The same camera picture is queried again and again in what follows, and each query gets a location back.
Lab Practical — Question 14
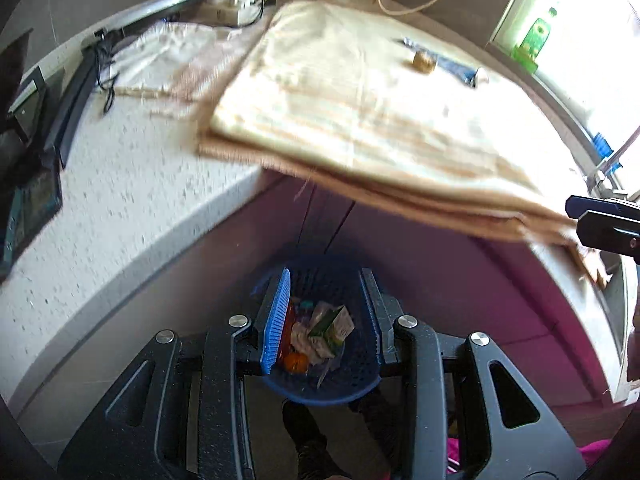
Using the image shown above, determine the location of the pink checked towel underneath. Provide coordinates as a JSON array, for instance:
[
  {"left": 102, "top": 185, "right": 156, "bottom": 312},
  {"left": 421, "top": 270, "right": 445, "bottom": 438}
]
[{"left": 107, "top": 2, "right": 608, "bottom": 285}]

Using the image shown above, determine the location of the blue trash basket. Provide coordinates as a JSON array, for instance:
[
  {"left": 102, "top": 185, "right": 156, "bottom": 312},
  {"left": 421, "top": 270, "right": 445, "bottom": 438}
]
[{"left": 252, "top": 256, "right": 382, "bottom": 406}]

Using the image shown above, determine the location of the black flat device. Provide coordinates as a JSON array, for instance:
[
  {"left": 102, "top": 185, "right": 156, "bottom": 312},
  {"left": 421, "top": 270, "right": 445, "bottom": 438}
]
[{"left": 1, "top": 68, "right": 63, "bottom": 280}]

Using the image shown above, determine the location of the orange mandarin peel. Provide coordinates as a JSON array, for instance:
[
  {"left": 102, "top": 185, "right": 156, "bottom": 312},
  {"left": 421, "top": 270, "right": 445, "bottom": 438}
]
[{"left": 280, "top": 351, "right": 309, "bottom": 375}]

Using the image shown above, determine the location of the striped cloth mat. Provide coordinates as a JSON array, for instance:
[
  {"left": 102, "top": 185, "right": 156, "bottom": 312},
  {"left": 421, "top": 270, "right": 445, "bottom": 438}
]
[{"left": 210, "top": 1, "right": 585, "bottom": 210}]

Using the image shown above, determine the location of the green white milk carton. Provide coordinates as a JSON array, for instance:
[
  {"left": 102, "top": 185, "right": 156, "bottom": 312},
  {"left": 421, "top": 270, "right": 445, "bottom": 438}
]
[{"left": 308, "top": 306, "right": 355, "bottom": 360}]

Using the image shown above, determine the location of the white tissue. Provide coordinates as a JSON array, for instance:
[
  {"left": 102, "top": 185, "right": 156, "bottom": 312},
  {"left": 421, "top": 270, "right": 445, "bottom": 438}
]
[{"left": 290, "top": 322, "right": 323, "bottom": 365}]

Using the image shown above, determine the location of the chrome sink faucet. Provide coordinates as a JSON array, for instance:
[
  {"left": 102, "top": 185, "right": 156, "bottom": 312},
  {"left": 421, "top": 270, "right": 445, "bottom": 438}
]
[{"left": 586, "top": 129, "right": 639, "bottom": 202}]

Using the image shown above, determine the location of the green dish soap bottle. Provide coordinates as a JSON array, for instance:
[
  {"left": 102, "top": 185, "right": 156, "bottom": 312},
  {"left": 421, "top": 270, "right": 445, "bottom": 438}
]
[{"left": 511, "top": 6, "right": 558, "bottom": 74}]

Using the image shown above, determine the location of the blue sponge brush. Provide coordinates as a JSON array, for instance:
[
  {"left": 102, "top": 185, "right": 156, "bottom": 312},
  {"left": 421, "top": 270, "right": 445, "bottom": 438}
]
[{"left": 592, "top": 132, "right": 622, "bottom": 174}]

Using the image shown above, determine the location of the white plastic sheet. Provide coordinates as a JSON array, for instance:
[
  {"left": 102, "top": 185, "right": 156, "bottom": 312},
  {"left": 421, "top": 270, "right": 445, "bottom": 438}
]
[{"left": 101, "top": 22, "right": 230, "bottom": 91}]

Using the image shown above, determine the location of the walnut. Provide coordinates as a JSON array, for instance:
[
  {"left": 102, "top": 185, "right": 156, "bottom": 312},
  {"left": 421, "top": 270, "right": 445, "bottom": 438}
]
[{"left": 412, "top": 51, "right": 437, "bottom": 75}]

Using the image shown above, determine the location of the blue toothpaste tube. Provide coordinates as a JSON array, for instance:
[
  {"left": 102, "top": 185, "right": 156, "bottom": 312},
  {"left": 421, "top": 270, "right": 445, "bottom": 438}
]
[{"left": 398, "top": 37, "right": 490, "bottom": 88}]

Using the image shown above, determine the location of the red snack wrapper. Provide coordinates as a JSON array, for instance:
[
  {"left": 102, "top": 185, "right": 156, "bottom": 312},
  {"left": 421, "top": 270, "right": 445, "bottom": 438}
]
[{"left": 278, "top": 302, "right": 296, "bottom": 362}]

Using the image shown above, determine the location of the black cable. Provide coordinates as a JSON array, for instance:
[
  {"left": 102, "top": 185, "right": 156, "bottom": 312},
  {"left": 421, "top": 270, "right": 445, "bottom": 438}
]
[{"left": 92, "top": 29, "right": 122, "bottom": 115}]

